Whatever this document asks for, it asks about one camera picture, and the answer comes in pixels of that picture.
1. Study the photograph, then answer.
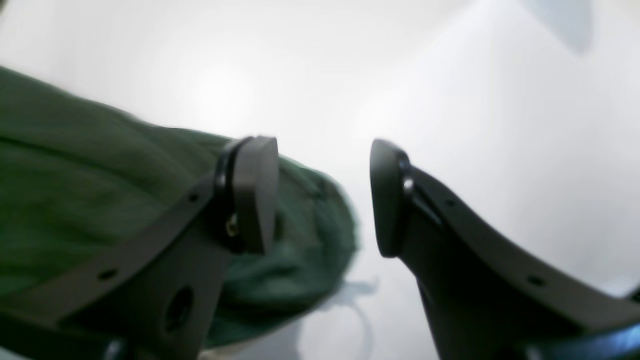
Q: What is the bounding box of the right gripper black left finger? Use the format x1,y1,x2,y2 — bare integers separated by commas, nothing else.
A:
0,136,279,360

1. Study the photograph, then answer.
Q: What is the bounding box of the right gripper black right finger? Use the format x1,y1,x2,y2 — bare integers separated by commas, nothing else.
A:
369,139,640,360

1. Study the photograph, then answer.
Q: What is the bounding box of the dark green t-shirt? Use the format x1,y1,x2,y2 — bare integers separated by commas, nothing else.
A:
0,67,357,349

